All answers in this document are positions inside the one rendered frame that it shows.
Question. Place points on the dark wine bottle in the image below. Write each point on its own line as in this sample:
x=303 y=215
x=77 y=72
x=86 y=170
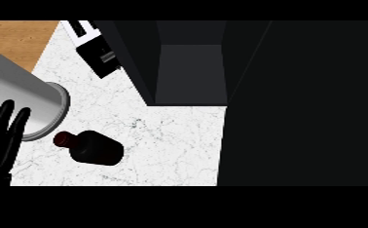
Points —
x=95 y=148

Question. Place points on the black and white appliance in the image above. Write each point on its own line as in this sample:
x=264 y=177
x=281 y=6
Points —
x=95 y=50

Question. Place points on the dark grey open cabinet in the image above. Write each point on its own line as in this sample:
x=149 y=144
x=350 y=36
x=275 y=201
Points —
x=189 y=72

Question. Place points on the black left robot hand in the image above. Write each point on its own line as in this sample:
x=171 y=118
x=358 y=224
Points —
x=10 y=134

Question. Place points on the grey cylindrical pot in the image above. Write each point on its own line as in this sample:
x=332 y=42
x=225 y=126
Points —
x=32 y=105

